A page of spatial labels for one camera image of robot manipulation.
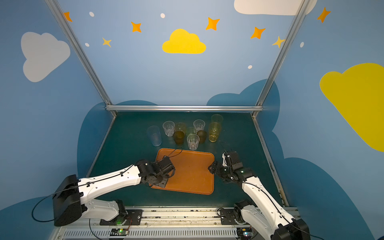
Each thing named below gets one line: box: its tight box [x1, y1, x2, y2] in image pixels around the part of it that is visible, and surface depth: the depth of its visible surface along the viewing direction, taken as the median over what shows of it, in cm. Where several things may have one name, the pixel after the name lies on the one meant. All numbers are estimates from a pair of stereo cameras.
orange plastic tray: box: [149, 148, 215, 195], surface depth 89 cm
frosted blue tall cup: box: [146, 125, 162, 147], surface depth 99 cm
